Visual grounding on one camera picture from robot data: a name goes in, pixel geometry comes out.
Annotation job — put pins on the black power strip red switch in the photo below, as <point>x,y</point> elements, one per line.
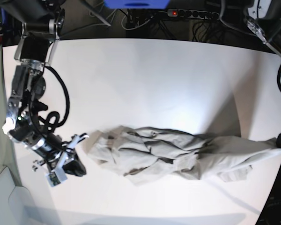
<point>192,14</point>

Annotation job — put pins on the blue box top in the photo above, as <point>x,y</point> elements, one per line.
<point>136,4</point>

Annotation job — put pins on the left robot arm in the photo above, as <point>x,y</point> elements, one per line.
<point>267,28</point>

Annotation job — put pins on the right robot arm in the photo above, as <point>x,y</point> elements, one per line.
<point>42,22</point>

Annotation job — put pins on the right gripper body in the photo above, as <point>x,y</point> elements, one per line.
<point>53,160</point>

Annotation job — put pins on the beige t-shirt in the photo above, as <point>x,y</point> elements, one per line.
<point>147,154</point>

